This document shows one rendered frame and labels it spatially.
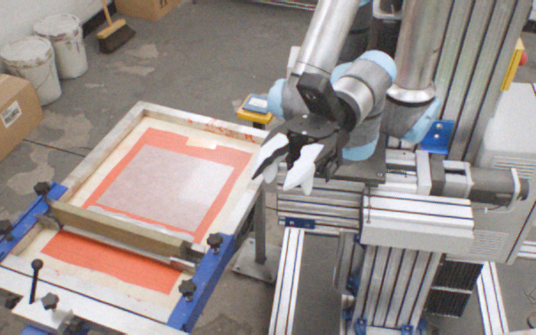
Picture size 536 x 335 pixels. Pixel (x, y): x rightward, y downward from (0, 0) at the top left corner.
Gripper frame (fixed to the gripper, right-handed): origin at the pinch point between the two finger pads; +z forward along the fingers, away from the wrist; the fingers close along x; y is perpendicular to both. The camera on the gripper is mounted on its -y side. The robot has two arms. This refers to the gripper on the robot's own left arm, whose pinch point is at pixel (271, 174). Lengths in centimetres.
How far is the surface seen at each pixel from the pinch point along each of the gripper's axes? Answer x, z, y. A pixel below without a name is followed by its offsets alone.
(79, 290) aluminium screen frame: 65, 3, 60
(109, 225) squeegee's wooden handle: 69, -14, 53
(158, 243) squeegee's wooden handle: 54, -17, 56
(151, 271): 56, -13, 65
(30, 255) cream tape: 88, 1, 61
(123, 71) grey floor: 263, -183, 134
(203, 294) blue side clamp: 37, -13, 64
